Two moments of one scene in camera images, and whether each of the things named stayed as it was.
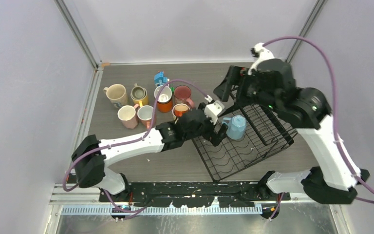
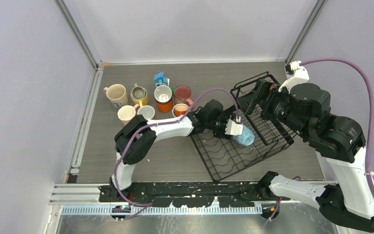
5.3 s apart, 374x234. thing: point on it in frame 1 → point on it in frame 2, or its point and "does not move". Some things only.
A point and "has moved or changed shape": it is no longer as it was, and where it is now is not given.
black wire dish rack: (254, 132) does not move
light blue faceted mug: (236, 126) has moved or changed shape
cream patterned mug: (117, 94) does not move
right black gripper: (223, 89) → (261, 89)
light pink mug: (126, 114) does not move
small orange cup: (180, 109) does not move
